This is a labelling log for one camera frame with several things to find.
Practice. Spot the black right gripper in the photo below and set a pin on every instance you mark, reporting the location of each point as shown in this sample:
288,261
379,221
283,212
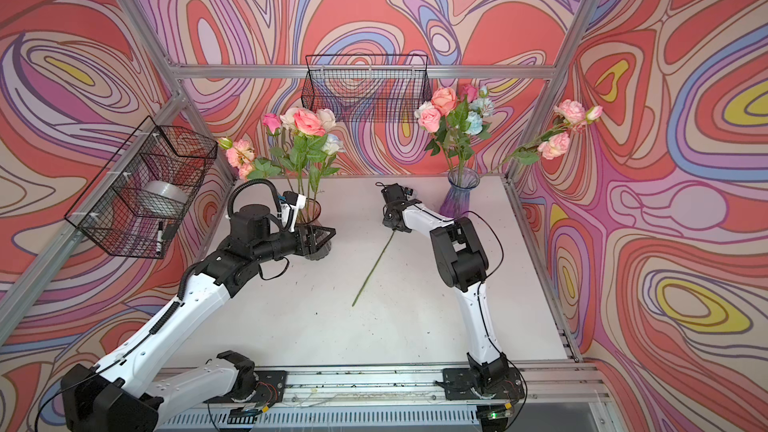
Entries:
387,220

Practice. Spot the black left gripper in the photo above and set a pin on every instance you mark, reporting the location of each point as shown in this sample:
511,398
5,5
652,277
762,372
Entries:
307,246

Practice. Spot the red rimmed glass vase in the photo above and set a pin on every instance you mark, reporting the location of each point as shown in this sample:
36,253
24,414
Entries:
310,215

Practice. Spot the purple blue glass vase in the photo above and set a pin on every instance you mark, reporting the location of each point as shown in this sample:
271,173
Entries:
457,200

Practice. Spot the pale cream rose stem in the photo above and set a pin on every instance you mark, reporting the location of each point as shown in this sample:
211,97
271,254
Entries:
372,270

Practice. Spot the light pink rose stem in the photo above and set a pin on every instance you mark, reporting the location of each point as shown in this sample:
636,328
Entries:
431,120

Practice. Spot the red pink rose stem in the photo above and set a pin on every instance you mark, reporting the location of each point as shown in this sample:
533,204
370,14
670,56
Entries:
308,126

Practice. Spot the salmon pink rose stem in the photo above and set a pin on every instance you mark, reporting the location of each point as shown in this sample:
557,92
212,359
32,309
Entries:
449,133

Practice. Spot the pink spray rose bunch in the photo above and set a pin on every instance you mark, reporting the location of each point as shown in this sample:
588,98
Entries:
241,155

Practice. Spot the magenta rose stem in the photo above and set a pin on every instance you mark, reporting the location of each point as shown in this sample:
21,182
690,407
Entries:
272,126

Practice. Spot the light blue flower stem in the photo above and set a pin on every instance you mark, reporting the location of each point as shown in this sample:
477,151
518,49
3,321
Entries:
474,122

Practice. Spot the hot pink rose stem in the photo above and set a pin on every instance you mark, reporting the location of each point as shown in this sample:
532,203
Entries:
469,92

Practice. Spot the pale pink rose bunch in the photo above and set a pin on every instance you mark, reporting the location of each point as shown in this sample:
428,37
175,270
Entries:
571,117

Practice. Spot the white rose stem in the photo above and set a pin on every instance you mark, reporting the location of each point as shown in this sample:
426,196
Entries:
327,120

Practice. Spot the cream peach rose stem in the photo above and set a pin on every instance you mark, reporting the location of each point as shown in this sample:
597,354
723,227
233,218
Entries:
291,117

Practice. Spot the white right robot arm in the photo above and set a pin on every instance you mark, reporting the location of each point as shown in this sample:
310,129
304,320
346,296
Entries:
462,264

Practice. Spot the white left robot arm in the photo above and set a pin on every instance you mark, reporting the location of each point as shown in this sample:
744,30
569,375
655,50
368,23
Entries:
120,392

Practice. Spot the silver tape roll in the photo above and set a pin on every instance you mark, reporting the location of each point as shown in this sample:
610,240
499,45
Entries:
166,190

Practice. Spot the black marker pen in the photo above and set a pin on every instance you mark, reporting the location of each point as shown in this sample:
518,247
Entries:
159,239

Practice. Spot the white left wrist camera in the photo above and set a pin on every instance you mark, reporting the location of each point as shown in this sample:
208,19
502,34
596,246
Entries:
291,204

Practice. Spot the black wire basket back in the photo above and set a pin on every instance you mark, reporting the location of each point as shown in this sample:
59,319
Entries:
367,88

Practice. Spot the black wire basket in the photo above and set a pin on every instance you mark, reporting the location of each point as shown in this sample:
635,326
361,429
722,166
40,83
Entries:
367,88
121,218

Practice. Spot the black wire basket left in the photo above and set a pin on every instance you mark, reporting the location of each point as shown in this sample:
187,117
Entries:
121,218

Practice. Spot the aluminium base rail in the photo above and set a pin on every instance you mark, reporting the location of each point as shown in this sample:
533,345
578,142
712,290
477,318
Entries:
536,396

